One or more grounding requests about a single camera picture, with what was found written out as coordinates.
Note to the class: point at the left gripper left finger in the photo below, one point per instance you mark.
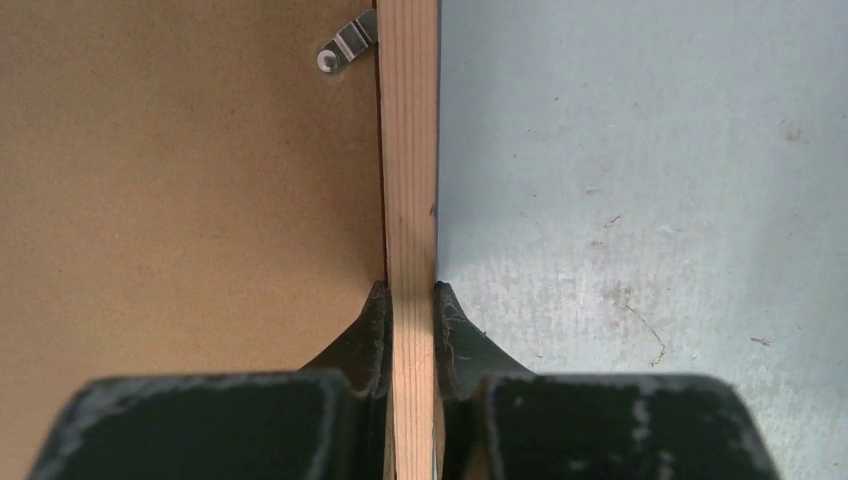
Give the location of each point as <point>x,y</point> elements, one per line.
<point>326,420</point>

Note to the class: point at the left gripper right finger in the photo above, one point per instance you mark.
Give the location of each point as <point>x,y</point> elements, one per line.
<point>503,421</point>

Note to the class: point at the brown backing board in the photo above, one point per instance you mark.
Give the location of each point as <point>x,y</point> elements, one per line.
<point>182,190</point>

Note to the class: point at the wooden picture frame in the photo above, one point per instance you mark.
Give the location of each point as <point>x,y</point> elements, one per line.
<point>406,35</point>

